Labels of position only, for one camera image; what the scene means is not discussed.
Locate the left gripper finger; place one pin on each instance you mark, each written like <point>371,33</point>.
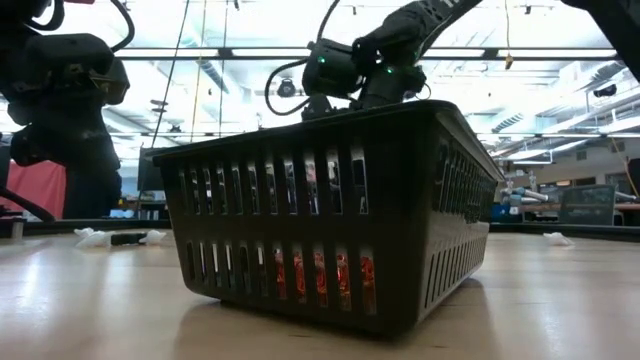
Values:
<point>92,195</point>

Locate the white wrappers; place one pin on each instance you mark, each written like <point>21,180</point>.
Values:
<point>95,240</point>

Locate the white plastic ghost figure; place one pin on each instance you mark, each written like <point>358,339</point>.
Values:
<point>152,237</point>
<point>82,232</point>

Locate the black slotted plastic basket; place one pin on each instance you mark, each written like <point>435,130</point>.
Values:
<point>400,225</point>

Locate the red packets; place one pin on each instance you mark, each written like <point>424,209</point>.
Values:
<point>280,272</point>

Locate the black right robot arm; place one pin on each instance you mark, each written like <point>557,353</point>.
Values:
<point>420,20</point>

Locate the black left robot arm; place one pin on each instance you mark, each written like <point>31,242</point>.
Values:
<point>20,30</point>

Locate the red panel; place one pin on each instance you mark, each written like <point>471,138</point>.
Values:
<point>45,180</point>

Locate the black monitor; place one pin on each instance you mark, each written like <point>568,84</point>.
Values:
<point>147,172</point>

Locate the black overhead crossbeam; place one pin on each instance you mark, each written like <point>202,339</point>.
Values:
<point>490,52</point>

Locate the blue storage bin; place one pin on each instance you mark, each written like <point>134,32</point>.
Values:
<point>500,214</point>

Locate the black ceiling device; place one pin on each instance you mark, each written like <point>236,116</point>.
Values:
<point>605,91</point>

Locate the white wrapper far right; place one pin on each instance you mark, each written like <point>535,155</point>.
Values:
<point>557,239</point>

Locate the dark mesh office chair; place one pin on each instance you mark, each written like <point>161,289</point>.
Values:
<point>587,205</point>

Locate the black overhead camera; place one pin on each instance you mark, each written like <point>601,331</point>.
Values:
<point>286,88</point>

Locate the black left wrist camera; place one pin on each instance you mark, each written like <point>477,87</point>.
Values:
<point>70,52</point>

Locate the black aluminium table frame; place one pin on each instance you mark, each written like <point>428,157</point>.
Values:
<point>600,231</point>

